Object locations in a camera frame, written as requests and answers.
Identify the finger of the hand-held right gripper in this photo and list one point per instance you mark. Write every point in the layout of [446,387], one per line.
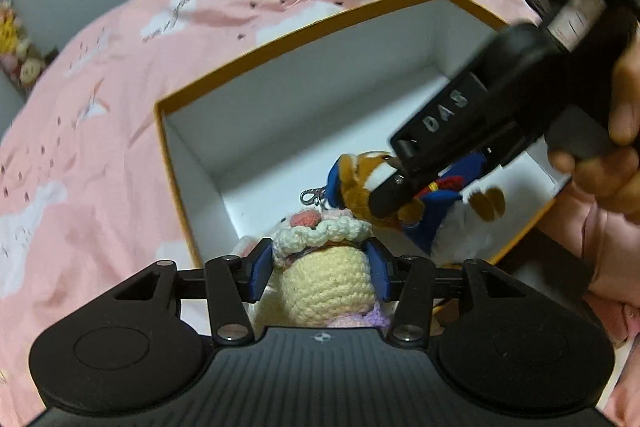
[390,199]

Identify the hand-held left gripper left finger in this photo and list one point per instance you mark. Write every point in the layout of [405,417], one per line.
[262,269]

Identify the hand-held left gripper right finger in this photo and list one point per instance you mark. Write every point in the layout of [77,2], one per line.
[381,272]

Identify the cream crochet toy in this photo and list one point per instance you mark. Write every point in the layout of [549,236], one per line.
[325,282]

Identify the person's right hand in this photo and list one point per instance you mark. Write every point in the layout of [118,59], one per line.
[615,179]

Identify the pink printed bedsheet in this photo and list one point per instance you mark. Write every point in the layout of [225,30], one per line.
[125,132]

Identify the pink blanket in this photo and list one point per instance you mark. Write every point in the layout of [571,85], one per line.
[615,267]

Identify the row of plush toys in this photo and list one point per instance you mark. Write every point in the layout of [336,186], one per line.
[25,62]

